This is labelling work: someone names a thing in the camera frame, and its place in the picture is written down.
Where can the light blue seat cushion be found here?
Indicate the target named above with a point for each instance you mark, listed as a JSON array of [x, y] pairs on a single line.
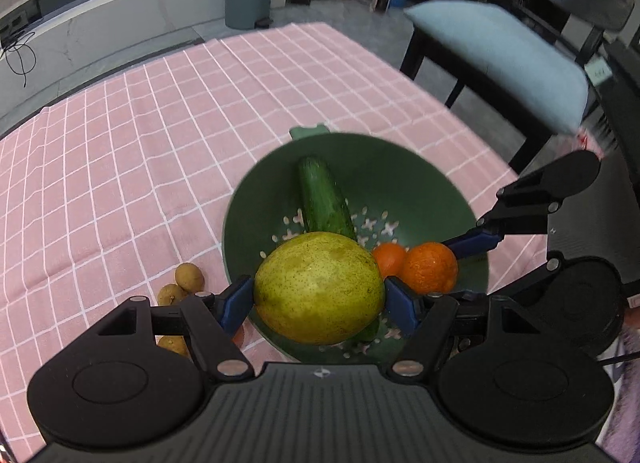
[[500, 48]]

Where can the orange mandarin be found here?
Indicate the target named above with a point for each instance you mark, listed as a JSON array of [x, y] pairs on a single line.
[[431, 268], [389, 258]]

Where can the brown longan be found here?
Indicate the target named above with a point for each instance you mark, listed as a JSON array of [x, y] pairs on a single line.
[[172, 345], [189, 278], [171, 295]]

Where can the green colander bowl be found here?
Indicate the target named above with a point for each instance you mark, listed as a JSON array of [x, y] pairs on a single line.
[[400, 178]]

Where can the small red fruit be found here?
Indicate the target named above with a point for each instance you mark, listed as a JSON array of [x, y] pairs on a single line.
[[239, 338]]

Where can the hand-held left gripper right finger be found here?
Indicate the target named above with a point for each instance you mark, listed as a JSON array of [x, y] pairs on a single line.
[[402, 305]]

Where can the green cucumber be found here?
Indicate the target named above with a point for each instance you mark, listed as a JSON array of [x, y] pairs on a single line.
[[320, 198]]

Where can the white marble tv cabinet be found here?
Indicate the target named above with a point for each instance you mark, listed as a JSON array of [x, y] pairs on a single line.
[[125, 28]]

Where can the pink fluffy clothing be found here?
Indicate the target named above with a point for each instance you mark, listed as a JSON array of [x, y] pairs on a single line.
[[625, 418]]

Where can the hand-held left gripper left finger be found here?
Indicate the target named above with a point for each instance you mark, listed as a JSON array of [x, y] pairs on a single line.
[[237, 305]]

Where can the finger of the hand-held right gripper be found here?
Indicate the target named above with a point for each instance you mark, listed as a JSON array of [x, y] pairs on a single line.
[[475, 243], [535, 279]]

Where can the yellow green pear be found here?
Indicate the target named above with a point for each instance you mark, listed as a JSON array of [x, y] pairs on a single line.
[[320, 288]]

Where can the pink checkered tablecloth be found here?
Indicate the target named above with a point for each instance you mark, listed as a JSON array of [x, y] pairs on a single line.
[[150, 143]]

